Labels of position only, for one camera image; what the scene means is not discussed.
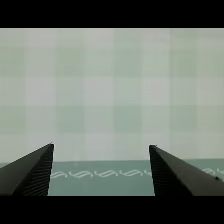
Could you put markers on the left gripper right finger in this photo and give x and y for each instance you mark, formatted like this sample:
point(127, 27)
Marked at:
point(176, 176)

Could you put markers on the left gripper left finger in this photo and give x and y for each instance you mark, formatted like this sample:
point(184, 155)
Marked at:
point(32, 175)

